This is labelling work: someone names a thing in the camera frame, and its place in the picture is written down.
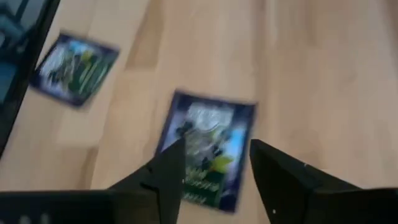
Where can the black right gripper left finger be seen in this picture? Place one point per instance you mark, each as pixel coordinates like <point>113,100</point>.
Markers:
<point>169,174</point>

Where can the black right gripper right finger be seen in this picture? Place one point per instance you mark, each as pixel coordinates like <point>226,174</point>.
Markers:
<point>280,180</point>

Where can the silver foil packet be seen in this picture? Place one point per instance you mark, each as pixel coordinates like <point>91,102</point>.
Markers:
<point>211,130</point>

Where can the dark blue foil tea packet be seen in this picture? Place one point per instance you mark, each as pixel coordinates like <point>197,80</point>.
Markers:
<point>74,68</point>

